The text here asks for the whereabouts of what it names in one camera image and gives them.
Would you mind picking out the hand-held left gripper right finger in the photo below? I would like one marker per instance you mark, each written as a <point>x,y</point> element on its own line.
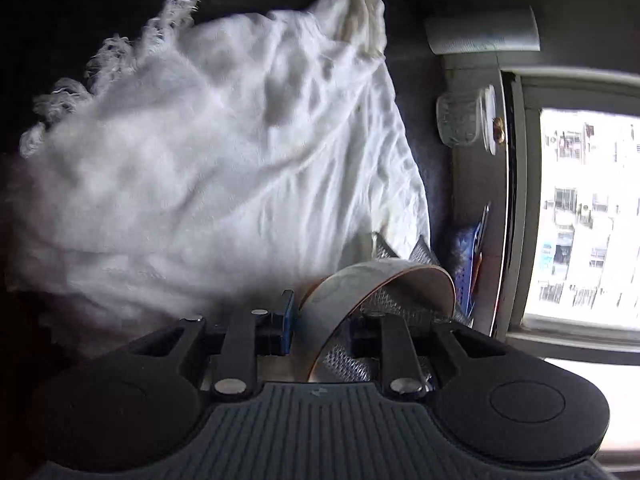
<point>367,336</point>

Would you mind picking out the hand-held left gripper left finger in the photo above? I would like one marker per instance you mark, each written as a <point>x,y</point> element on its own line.
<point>288,321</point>

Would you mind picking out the white ceramic bowl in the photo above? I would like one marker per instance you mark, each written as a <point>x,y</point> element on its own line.
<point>342,284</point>

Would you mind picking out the white fringed cloth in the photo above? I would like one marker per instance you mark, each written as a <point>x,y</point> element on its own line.
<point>225,160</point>

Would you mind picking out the silver metal mesh mat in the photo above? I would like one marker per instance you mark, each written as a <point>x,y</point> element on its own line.
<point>395,296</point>

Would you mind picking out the clear jar with white lid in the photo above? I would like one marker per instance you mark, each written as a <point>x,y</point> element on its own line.
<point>462,120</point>

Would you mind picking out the grey paper roll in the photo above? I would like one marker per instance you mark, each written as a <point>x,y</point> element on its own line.
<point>482,35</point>

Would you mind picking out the window with grey frame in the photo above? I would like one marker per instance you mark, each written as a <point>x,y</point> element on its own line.
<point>582,210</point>

